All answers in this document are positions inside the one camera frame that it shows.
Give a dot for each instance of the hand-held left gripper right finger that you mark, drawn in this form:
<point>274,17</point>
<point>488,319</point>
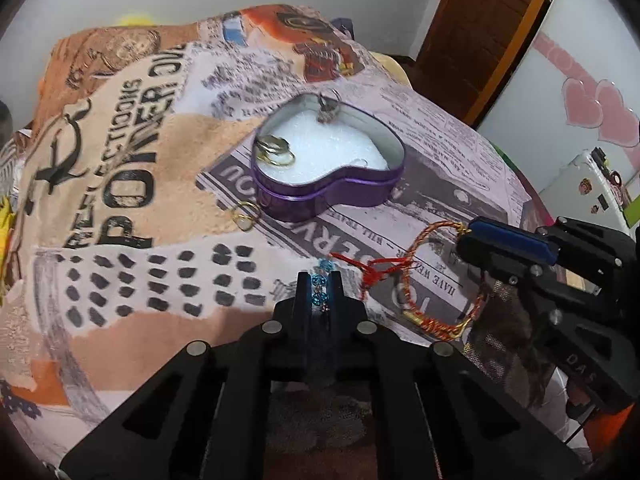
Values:
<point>336,300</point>

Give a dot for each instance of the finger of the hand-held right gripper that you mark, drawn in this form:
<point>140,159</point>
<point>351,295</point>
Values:
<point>492,260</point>
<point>515,242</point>

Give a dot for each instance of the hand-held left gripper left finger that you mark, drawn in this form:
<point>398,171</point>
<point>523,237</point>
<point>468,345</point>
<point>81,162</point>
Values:
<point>303,300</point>

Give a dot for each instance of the purple heart-shaped tin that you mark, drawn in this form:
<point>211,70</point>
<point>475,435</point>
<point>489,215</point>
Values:
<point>320,196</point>

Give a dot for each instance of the small white refrigerator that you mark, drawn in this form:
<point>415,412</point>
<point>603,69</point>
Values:
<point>565,195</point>

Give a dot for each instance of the round fridge magnet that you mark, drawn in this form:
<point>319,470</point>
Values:
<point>584,188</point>

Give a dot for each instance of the pink heart sticker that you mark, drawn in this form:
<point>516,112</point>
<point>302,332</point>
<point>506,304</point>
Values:
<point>595,110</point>

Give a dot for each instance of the printed blanket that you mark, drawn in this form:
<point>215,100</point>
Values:
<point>150,210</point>

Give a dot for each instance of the pink band sticker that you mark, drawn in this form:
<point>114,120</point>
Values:
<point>557,55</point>

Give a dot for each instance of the brown wooden door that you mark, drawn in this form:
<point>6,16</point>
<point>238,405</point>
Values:
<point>475,35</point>

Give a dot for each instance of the multicolour bed sheet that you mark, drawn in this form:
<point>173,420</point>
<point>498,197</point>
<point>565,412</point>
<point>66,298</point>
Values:
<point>395,67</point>

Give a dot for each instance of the white sliding wardrobe panel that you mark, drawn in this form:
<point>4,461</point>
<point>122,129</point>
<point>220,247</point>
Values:
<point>590,10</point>

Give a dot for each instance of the dark blue backpack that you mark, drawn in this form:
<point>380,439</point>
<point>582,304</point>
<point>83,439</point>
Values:
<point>345,29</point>

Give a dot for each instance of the yellow cloth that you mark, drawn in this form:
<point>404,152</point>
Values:
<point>5,230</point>

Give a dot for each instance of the orange wooden door frame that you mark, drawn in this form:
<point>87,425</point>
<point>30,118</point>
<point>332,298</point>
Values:
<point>542,35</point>

